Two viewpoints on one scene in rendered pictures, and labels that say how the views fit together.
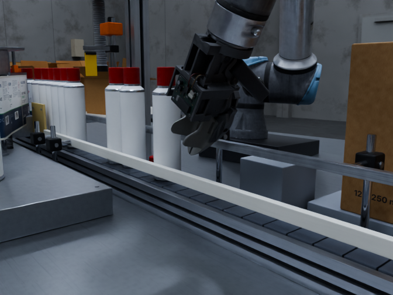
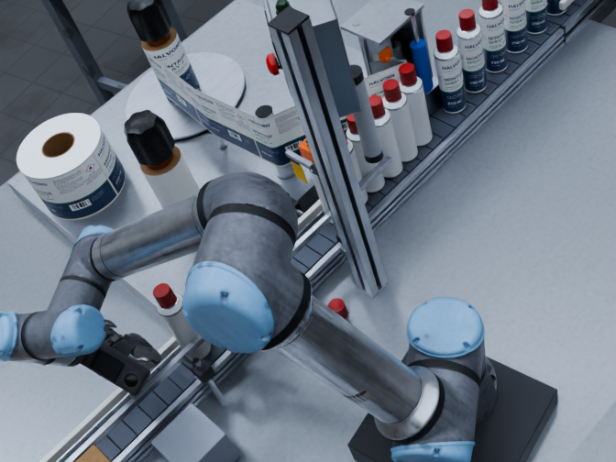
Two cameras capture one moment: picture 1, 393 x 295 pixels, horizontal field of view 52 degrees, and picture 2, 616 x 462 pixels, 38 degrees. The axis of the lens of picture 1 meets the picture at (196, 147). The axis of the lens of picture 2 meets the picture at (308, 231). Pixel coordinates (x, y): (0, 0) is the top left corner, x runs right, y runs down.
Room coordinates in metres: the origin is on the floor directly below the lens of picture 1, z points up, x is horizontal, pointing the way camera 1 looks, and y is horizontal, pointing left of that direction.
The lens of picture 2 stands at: (1.20, -0.91, 2.26)
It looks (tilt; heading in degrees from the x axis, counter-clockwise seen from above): 49 degrees down; 101
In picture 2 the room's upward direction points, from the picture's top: 21 degrees counter-clockwise
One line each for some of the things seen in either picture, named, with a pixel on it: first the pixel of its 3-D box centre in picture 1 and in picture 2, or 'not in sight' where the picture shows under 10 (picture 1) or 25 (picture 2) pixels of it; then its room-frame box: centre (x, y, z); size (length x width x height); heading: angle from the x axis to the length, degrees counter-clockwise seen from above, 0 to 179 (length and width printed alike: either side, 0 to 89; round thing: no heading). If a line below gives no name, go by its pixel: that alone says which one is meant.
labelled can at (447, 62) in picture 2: (29, 99); (448, 71); (1.33, 0.55, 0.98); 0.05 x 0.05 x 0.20
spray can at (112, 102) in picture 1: (117, 115); not in sight; (0.87, 0.17, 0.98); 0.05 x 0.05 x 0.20
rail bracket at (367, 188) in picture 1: (359, 196); not in sight; (0.52, -0.22, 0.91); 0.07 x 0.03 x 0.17; 130
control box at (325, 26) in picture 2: not in sight; (309, 44); (1.09, 0.24, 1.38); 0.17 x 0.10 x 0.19; 95
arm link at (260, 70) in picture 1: (248, 79); (446, 345); (1.20, -0.15, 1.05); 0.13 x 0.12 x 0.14; 72
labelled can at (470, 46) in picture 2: not in sight; (471, 51); (1.39, 0.60, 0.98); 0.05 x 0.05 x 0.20
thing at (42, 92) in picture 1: (48, 103); (399, 120); (1.21, 0.44, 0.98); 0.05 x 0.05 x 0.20
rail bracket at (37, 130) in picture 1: (44, 143); not in sight; (1.04, 0.40, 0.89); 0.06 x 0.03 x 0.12; 130
